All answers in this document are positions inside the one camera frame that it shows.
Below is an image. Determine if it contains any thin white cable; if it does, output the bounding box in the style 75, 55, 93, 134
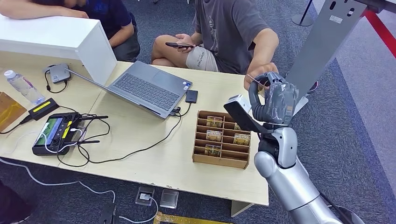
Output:
9, 122, 87, 154

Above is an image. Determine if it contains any person's left hand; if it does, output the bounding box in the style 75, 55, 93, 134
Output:
243, 63, 279, 92

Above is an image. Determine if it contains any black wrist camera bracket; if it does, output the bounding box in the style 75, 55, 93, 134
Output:
223, 100, 275, 134

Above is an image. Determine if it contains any wooden card holder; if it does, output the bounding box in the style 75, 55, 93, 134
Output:
191, 110, 252, 170

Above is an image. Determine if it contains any person's right hand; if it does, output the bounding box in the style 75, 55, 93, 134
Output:
174, 33, 197, 54

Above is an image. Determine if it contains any floor socket box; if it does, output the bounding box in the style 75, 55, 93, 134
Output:
159, 189, 179, 209
135, 186, 156, 207

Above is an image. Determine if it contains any grey laptop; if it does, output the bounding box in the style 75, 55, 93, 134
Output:
64, 60, 193, 120

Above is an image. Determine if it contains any black belt stanchion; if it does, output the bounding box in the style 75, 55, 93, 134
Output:
290, 0, 315, 27

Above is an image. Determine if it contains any yellow floor tape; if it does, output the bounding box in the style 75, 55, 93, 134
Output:
153, 211, 233, 224

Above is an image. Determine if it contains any person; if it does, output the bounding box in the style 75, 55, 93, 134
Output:
0, 0, 141, 63
151, 0, 280, 92

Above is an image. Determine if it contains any looped black cable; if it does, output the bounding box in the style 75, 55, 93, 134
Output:
76, 117, 111, 146

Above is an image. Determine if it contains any table leg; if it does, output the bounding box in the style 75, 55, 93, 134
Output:
230, 200, 255, 217

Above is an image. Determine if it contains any long black cable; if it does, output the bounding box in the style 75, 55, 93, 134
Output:
56, 106, 186, 168

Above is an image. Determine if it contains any clear plastic water bottle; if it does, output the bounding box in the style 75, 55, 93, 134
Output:
3, 70, 46, 105

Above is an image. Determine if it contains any white box shelf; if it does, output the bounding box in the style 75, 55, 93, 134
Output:
0, 14, 118, 85

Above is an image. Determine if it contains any white cable with plug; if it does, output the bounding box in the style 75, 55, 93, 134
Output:
118, 193, 159, 224

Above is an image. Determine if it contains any black external drive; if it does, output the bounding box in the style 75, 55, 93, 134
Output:
185, 90, 198, 104

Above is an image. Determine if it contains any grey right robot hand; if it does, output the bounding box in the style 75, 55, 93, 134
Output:
248, 71, 300, 126

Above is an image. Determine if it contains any grey metal stand panel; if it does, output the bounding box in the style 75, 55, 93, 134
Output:
285, 0, 368, 116

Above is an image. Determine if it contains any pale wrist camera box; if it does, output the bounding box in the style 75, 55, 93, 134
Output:
228, 94, 252, 113

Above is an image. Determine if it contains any black remote controller with screen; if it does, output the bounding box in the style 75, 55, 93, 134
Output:
32, 112, 109, 156

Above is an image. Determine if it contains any black smartphone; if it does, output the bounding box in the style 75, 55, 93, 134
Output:
164, 42, 196, 49

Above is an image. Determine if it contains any red barrier belt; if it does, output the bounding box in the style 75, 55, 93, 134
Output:
362, 7, 396, 59

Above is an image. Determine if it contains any black power cable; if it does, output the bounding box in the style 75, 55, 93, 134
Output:
0, 115, 33, 135

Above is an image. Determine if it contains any short black cable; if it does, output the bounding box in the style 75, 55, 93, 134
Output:
173, 102, 193, 118

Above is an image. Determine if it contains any black power adapter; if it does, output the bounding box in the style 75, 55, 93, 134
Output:
98, 202, 120, 224

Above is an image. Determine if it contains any black box with yellow label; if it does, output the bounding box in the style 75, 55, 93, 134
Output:
28, 98, 60, 121

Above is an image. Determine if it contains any brown wooden board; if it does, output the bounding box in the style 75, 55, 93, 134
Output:
0, 91, 28, 133

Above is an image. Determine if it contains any black hub cable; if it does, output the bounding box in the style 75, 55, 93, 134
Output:
44, 69, 69, 94

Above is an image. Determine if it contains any long white floor cable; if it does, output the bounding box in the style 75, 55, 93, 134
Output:
0, 157, 117, 204

